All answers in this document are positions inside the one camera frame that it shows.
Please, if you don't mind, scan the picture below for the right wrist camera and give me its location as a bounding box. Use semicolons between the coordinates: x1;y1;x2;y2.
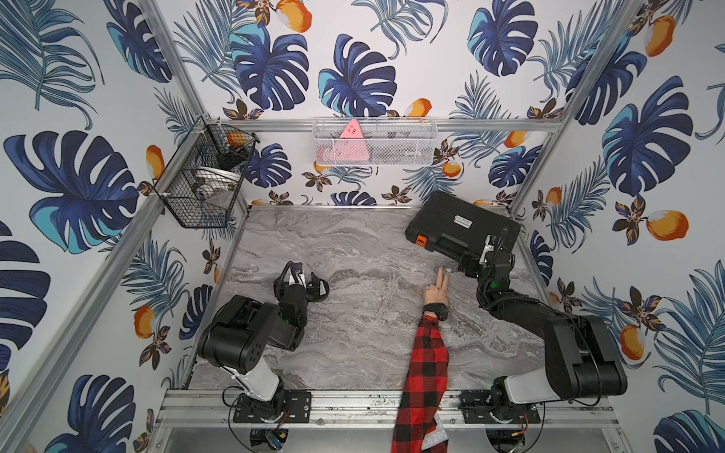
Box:
480;228;509;267

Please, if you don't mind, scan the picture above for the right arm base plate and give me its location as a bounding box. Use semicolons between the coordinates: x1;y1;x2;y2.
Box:
459;388;541;426

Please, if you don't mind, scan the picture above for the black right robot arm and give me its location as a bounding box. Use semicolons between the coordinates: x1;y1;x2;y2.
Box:
459;249;628;409

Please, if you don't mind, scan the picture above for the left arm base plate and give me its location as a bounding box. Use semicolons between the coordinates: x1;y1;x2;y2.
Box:
231;389;313;425

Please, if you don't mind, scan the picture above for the black round disc with label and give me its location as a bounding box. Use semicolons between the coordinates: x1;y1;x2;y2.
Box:
306;273;330;302

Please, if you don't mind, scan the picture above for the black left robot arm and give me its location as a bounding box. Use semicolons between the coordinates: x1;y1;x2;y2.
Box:
197;277;308;403

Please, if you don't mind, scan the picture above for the pink triangle item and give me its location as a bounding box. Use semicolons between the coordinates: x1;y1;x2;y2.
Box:
330;119;370;163

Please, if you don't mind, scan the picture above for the mannequin hand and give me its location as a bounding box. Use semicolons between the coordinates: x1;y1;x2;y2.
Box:
423;267;449;307

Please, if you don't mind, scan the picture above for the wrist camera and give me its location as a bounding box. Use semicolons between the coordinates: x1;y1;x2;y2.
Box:
480;228;509;267
281;260;307;287

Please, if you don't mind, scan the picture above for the red plaid sleeved forearm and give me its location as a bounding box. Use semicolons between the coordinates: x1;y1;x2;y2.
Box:
391;313;449;453

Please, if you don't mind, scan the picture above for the black plastic tool case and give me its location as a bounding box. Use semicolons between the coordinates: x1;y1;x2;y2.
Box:
405;191;520;262

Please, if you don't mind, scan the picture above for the black wire basket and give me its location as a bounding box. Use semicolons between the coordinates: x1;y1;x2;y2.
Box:
154;117;260;230

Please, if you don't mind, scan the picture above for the aluminium front rail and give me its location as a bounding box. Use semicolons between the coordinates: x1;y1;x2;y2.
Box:
157;390;619;430

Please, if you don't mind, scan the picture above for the clear wall shelf basket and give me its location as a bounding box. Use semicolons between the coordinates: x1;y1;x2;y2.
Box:
312;117;438;167

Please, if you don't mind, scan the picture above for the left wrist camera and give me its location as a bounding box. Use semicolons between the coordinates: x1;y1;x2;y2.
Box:
281;260;307;287

